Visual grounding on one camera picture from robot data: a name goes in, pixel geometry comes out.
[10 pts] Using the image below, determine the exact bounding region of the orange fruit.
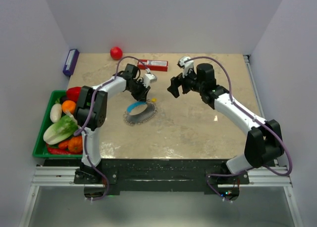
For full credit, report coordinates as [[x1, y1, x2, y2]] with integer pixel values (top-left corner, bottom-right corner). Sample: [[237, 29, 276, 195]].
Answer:
[[61, 100, 76, 114]]

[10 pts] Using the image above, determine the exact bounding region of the blue grey keyring with rings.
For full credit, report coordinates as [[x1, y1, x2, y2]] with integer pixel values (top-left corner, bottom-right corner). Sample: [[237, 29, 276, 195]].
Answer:
[[123, 100, 157, 126]]

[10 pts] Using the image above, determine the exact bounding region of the white radish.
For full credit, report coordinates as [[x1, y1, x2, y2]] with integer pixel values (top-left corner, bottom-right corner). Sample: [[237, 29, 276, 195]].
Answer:
[[50, 104, 62, 123]]

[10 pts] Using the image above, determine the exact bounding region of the green plastic bin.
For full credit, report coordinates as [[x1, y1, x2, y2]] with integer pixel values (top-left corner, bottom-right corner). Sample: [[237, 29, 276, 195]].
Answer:
[[33, 90, 82, 159]]

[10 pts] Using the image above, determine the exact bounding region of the red chili pepper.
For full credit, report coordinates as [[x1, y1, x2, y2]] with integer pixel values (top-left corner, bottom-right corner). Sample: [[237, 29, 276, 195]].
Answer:
[[47, 145, 72, 155]]

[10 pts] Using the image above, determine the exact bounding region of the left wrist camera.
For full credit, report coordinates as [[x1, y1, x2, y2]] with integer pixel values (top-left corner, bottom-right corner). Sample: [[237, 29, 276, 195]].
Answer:
[[143, 73, 157, 87]]

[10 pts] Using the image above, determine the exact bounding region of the purple box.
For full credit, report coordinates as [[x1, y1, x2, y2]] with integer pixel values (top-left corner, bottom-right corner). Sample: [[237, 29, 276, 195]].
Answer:
[[62, 49, 80, 77]]

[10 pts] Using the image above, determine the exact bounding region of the green cabbage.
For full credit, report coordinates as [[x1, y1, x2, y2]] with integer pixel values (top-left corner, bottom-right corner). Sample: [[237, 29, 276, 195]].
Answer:
[[43, 115, 78, 145]]

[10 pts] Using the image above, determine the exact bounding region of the red bell pepper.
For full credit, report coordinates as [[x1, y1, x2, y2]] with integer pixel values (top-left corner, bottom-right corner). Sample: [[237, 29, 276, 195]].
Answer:
[[66, 87, 81, 103]]

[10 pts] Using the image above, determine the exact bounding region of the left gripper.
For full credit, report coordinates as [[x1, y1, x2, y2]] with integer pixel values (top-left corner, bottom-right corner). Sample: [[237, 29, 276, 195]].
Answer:
[[127, 80, 151, 104]]

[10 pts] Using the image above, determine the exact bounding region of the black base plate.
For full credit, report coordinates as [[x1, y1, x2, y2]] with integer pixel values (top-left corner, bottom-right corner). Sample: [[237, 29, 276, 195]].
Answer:
[[74, 159, 249, 198]]

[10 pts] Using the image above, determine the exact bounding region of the orange pumpkin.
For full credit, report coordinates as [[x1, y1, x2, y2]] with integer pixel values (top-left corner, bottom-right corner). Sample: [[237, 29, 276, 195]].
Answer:
[[68, 136, 83, 154]]

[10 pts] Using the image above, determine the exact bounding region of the red rectangular box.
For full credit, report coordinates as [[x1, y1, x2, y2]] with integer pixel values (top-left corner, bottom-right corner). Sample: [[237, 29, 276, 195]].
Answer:
[[137, 59, 168, 72]]

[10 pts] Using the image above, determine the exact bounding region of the red tomato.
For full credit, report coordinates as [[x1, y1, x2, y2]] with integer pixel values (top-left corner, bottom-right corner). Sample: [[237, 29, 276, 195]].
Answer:
[[110, 47, 123, 60]]

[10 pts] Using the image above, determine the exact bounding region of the aluminium frame rail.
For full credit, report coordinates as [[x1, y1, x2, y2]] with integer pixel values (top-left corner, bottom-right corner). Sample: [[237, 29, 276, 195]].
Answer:
[[19, 166, 304, 227]]

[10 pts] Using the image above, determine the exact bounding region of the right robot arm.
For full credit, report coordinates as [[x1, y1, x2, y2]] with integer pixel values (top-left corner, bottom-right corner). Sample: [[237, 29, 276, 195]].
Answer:
[[167, 61, 284, 184]]

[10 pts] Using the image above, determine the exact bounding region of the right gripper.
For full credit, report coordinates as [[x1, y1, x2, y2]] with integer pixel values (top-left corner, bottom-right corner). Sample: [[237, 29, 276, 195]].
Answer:
[[167, 66, 204, 99]]

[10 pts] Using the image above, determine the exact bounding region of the purple cable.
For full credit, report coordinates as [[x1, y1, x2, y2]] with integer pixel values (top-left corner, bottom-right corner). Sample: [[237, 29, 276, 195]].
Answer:
[[73, 56, 151, 202], [188, 56, 293, 203]]

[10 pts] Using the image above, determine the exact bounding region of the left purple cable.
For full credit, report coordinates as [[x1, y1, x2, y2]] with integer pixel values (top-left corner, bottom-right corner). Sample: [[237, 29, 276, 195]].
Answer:
[[73, 56, 151, 202]]

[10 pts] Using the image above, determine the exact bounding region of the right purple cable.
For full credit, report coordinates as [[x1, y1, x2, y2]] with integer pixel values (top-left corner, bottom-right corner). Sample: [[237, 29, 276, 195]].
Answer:
[[188, 56, 293, 203]]

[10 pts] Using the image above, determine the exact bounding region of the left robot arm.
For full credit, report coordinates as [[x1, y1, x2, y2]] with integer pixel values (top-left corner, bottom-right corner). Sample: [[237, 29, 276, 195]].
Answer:
[[74, 64, 157, 183]]

